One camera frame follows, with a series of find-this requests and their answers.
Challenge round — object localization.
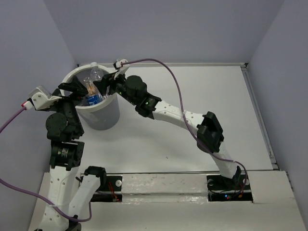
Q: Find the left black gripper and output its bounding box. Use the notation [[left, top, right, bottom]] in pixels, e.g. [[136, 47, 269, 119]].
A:
[[47, 74, 89, 134]]

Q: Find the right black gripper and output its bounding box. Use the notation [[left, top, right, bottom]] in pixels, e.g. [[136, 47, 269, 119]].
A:
[[93, 69, 137, 106]]

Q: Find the clear ribbed bottle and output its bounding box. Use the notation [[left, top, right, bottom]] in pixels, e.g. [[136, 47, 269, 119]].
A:
[[85, 81, 100, 96], [83, 62, 104, 84]]

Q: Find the blue label water bottle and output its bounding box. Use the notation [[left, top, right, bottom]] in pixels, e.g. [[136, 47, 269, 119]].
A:
[[79, 93, 108, 106]]

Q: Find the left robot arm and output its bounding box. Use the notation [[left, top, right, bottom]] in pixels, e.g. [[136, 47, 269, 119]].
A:
[[31, 76, 106, 231]]

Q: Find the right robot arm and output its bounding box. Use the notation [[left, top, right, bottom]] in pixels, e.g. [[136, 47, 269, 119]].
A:
[[94, 73, 241, 189]]

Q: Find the white round bin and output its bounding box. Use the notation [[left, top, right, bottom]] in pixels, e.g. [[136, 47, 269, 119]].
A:
[[63, 64, 120, 130]]

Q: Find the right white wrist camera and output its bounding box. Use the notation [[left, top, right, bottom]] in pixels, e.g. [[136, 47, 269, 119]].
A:
[[113, 59, 130, 79]]

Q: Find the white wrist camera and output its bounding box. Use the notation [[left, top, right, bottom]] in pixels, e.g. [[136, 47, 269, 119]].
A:
[[21, 86, 62, 111], [113, 59, 130, 79]]

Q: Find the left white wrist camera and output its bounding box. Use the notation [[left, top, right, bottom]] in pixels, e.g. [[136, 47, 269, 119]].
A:
[[21, 86, 62, 111]]

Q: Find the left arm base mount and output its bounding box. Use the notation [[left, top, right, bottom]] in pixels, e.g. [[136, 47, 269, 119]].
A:
[[76, 168, 123, 203]]

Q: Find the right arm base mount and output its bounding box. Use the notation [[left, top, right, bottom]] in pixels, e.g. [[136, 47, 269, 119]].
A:
[[206, 174, 253, 202]]

